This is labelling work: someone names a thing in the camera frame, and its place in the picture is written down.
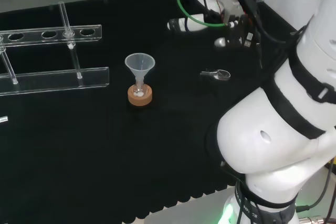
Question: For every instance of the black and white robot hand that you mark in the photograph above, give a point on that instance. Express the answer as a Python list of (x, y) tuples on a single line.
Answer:
[(236, 33)]

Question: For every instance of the translucent plastic funnel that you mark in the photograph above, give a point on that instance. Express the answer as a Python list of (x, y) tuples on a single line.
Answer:
[(140, 62)]

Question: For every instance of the clear acrylic funnel stand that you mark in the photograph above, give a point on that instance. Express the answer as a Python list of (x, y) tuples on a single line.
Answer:
[(52, 78)]

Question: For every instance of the small round-bottom glass flask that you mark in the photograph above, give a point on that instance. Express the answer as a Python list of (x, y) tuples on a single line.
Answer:
[(138, 91)]

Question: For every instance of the yellow stop button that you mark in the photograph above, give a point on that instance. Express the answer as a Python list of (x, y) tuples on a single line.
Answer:
[(331, 165)]

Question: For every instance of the pale base board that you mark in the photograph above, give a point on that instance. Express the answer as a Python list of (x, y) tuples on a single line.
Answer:
[(199, 208)]

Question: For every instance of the black table cloth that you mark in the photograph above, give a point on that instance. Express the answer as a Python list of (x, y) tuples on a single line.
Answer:
[(92, 142)]

